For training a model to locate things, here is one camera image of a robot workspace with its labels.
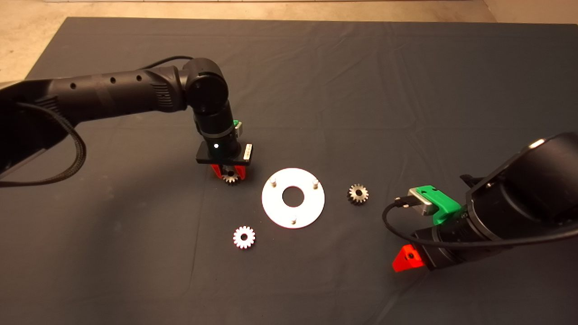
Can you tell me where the black usb camera cable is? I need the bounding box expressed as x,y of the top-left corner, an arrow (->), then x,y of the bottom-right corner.
382,197 -> 578,249

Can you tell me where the thin black camera cable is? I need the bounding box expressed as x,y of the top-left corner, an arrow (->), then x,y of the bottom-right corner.
140,56 -> 195,70

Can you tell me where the white round peg plate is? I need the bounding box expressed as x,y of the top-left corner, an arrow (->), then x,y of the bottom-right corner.
261,168 -> 326,229

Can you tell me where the dark grey table cloth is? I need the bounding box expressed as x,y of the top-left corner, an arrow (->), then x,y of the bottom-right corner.
0,17 -> 578,325

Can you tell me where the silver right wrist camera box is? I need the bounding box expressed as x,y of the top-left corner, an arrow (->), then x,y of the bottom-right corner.
408,187 -> 438,218

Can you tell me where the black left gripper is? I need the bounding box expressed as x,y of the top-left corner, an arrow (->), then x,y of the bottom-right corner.
195,134 -> 254,180

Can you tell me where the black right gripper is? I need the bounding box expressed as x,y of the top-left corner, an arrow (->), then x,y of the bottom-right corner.
392,217 -> 477,273

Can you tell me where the black braided cable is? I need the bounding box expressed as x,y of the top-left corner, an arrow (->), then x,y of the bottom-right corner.
0,102 -> 87,188

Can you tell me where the green right camera mount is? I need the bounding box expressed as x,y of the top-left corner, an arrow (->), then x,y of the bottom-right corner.
418,185 -> 463,226

